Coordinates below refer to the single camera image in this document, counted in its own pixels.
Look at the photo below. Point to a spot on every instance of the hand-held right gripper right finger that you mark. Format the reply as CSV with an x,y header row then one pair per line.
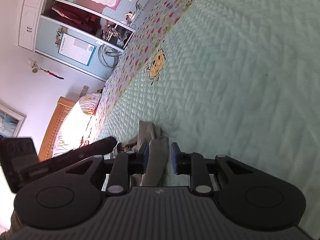
x,y
175,160

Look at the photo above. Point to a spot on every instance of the dark red hanging clothes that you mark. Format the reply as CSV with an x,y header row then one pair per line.
x,y
77,17

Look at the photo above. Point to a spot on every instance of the sliding-door wardrobe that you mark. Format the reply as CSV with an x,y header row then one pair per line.
x,y
32,10

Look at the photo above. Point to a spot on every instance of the patterned clothes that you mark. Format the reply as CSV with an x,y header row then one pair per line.
x,y
112,33

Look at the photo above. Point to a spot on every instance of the blue-bordered poster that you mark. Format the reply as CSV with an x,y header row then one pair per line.
x,y
76,48

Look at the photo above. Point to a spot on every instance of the wooden headboard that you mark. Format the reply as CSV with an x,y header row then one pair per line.
x,y
53,127

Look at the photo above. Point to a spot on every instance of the floral pillow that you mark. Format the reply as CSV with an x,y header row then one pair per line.
x,y
72,122

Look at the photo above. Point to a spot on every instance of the red bed sheet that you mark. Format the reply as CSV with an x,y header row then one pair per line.
x,y
84,142

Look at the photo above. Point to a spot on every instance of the grey wall socket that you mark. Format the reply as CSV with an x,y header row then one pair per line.
x,y
85,90

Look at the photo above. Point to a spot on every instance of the grey t-shirt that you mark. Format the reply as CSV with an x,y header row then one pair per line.
x,y
156,160

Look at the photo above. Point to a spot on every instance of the glass wall lamp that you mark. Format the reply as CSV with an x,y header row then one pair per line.
x,y
32,65

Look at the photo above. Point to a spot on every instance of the framed wedding photo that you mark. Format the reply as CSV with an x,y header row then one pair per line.
x,y
10,120

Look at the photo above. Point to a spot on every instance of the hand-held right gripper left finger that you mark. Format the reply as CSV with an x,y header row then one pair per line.
x,y
145,157

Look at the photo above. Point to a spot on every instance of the quilted bee-print bedspread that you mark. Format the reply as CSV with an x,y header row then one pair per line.
x,y
237,80

